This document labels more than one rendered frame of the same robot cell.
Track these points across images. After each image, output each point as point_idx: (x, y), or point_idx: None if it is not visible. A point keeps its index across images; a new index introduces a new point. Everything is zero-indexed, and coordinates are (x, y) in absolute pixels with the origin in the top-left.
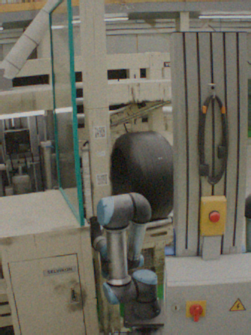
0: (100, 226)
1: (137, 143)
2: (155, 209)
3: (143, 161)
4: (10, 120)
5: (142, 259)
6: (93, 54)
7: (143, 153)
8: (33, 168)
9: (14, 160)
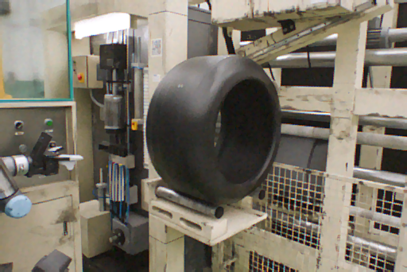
0: (40, 146)
1: (178, 64)
2: (166, 172)
3: (160, 87)
4: (132, 40)
5: (9, 204)
6: None
7: (168, 76)
8: (127, 91)
9: (119, 80)
